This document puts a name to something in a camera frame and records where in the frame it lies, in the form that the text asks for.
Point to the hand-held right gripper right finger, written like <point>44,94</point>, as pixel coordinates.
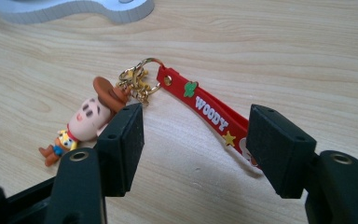
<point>279,155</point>

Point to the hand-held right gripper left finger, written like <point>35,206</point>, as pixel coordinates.
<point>118,155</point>

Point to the white curved stand base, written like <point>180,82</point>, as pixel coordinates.
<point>74,11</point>

